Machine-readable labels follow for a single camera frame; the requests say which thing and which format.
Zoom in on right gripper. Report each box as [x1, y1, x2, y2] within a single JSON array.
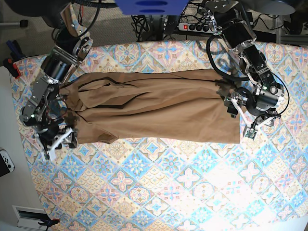
[[35, 124, 77, 148]]

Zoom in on white power strip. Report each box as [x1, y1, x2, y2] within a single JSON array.
[[178, 23, 213, 34]]

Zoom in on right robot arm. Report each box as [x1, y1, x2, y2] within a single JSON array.
[[20, 0, 93, 151]]

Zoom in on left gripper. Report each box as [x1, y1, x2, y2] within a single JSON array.
[[227, 86, 284, 118]]

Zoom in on brown t-shirt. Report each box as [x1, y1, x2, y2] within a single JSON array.
[[60, 69, 240, 144]]

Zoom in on handheld game console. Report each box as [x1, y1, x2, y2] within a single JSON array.
[[0, 149, 15, 177]]

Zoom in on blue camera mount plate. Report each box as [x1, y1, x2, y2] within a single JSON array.
[[115, 0, 189, 15]]

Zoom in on white box device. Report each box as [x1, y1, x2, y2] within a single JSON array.
[[12, 205, 49, 231]]

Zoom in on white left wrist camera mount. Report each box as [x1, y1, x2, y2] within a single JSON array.
[[224, 92, 281, 140]]

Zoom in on red black clamp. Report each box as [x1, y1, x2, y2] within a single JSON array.
[[3, 58, 21, 79]]

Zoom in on orange black clamp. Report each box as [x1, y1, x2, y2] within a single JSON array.
[[38, 216, 60, 231]]

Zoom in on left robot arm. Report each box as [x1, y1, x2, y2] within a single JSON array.
[[201, 0, 287, 119]]

